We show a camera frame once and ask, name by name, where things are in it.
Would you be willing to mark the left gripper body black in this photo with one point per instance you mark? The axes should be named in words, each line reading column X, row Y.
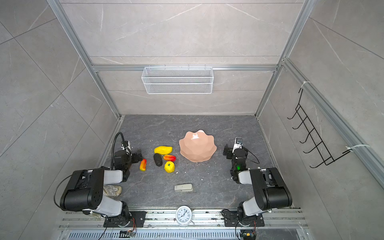
column 135, row 156

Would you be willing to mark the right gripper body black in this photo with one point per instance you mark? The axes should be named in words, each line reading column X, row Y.
column 228, row 150

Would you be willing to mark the red orange fake fruit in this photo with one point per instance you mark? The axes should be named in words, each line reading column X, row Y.
column 143, row 165

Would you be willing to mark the black fake avocado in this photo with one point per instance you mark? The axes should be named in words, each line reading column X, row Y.
column 158, row 159

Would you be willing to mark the long yellow fake fruit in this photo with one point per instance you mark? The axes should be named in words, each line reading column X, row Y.
column 163, row 150

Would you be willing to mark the round yellow fake lemon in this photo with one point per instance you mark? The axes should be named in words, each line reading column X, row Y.
column 169, row 167

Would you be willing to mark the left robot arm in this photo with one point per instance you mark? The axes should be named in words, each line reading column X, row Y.
column 84, row 193

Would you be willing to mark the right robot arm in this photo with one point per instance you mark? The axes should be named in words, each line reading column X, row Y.
column 270, row 190

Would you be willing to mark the pink wavy fruit bowl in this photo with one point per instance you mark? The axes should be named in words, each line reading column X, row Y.
column 197, row 146

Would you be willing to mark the crumpled beige cloth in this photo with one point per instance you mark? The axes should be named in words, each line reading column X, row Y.
column 112, row 191

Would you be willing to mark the beige stapler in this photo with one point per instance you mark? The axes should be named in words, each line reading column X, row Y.
column 183, row 188

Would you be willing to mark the white analog clock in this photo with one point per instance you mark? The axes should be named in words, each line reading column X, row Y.
column 184, row 215

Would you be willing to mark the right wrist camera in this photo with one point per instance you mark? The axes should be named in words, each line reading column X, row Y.
column 238, row 143

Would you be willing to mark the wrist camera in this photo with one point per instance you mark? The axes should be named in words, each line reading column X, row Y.
column 126, row 146
column 238, row 143

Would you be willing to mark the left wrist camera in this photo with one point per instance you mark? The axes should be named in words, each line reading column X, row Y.
column 126, row 146

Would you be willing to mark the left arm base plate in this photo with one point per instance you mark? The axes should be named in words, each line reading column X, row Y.
column 136, row 218

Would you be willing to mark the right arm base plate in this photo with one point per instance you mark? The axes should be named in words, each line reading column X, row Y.
column 233, row 219

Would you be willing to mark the white wire mesh basket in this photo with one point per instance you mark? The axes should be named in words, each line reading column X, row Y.
column 178, row 80

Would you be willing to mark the black wall hook rack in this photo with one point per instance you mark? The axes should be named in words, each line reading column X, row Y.
column 313, row 136

